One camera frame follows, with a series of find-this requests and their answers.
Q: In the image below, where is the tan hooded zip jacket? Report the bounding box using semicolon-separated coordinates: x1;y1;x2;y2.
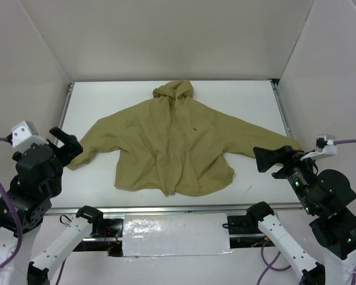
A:
69;80;300;197

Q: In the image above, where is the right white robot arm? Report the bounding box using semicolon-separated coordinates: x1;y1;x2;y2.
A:
246;140;356;284

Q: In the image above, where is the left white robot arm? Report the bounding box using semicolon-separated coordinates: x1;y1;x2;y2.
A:
0;125;104;284

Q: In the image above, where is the white foam front panel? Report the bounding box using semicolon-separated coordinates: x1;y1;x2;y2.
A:
122;213;232;257

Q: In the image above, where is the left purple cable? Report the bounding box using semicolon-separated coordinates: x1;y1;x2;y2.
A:
0;135;63;285

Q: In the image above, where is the purple cable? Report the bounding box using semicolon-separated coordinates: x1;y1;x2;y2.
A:
0;135;63;285
256;138;356;285

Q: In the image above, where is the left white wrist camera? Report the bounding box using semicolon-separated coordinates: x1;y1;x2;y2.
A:
8;121;48;153

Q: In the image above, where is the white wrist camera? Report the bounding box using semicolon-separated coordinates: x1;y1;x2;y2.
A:
8;121;48;153
300;134;337;161

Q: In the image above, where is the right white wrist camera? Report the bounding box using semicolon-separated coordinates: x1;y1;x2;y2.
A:
300;134;337;161

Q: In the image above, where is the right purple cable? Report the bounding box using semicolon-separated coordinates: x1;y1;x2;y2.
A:
256;138;356;285

